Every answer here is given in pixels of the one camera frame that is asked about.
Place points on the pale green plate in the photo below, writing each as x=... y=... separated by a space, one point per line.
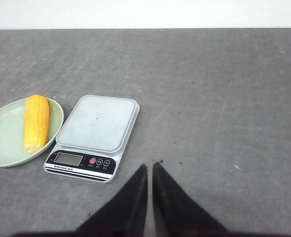
x=12 y=152

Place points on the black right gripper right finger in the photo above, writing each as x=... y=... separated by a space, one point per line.
x=181 y=216

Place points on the yellow corn cob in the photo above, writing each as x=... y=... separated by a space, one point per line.
x=36 y=121

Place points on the silver digital kitchen scale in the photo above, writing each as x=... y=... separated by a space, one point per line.
x=91 y=142

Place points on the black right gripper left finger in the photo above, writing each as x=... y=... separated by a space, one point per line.
x=125 y=214

